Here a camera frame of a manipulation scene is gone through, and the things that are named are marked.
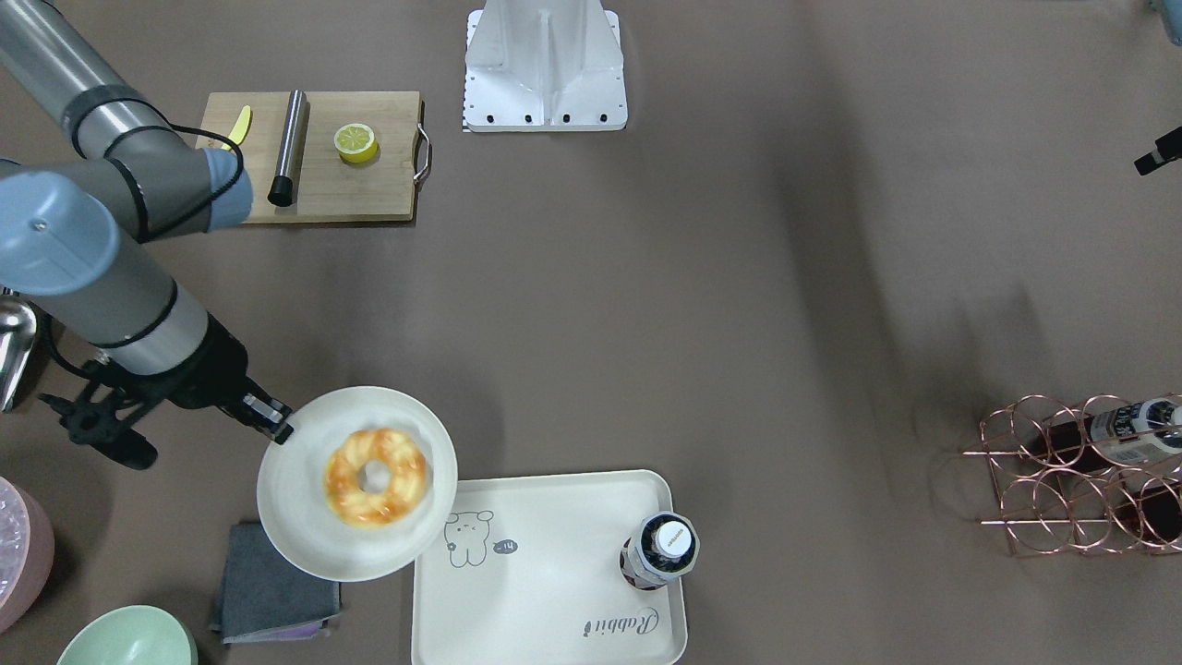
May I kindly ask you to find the cream round plate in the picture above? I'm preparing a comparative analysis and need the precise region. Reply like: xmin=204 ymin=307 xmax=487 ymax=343
xmin=255 ymin=386 xmax=457 ymax=582

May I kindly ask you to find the wine bottle in rack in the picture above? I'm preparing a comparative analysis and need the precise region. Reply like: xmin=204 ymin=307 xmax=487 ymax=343
xmin=1047 ymin=397 xmax=1181 ymax=472

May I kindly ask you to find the steel cylinder black tip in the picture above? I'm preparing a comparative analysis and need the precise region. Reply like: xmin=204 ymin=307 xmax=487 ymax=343
xmin=267 ymin=90 xmax=311 ymax=208

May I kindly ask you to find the wooden cutting board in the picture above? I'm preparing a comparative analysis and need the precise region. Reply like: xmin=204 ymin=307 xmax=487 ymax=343
xmin=201 ymin=90 xmax=430 ymax=226

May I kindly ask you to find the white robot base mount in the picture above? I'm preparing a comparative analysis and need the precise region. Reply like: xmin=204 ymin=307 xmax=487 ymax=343
xmin=462 ymin=1 xmax=629 ymax=132

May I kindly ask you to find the yellow plastic knife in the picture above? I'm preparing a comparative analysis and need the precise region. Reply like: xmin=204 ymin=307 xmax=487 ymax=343
xmin=221 ymin=105 xmax=253 ymax=151

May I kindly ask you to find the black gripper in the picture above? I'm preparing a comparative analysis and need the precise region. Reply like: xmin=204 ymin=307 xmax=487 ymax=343
xmin=168 ymin=315 xmax=296 ymax=445

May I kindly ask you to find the copper wire wine rack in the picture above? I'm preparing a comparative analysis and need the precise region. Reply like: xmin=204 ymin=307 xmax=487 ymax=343
xmin=962 ymin=393 xmax=1181 ymax=558

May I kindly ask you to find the teal object top corner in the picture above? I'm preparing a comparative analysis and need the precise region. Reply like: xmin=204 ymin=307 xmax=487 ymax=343
xmin=1147 ymin=0 xmax=1182 ymax=46

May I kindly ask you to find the cream rectangular tray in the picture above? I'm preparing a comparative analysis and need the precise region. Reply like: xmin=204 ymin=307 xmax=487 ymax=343
xmin=411 ymin=470 xmax=689 ymax=664

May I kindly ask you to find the glazed donut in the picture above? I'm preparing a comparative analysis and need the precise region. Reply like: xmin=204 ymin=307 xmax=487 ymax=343
xmin=322 ymin=428 xmax=429 ymax=529

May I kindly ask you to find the green bowl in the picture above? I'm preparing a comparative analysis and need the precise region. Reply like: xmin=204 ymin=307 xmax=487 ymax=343
xmin=57 ymin=605 xmax=199 ymax=664

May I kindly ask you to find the grey folded cloth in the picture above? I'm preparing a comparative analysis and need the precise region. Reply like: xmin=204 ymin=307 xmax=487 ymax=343
xmin=210 ymin=522 xmax=342 ymax=645

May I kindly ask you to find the metal scoop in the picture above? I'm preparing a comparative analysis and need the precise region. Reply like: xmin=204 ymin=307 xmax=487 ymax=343
xmin=1 ymin=286 xmax=39 ymax=413

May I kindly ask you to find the pink bowl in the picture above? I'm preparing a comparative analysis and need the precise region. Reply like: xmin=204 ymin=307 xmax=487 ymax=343
xmin=1 ymin=478 xmax=56 ymax=632

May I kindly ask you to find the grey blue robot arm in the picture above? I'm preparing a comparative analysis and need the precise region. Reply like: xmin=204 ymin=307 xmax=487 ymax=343
xmin=1 ymin=1 xmax=292 ymax=470

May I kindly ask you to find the dark bottle white cap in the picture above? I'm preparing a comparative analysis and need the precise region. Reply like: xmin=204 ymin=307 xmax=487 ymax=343
xmin=618 ymin=511 xmax=700 ymax=592

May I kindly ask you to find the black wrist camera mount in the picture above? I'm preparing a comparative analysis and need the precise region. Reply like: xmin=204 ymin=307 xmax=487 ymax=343
xmin=39 ymin=356 xmax=176 ymax=470

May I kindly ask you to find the black object edge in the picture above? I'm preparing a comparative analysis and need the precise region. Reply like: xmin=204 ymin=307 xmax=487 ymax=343
xmin=1134 ymin=128 xmax=1182 ymax=176

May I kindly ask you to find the half lemon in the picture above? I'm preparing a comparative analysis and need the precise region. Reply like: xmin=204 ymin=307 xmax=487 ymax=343
xmin=332 ymin=123 xmax=379 ymax=164

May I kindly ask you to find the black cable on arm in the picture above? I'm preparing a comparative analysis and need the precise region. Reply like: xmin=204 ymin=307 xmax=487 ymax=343
xmin=69 ymin=85 xmax=246 ymax=243

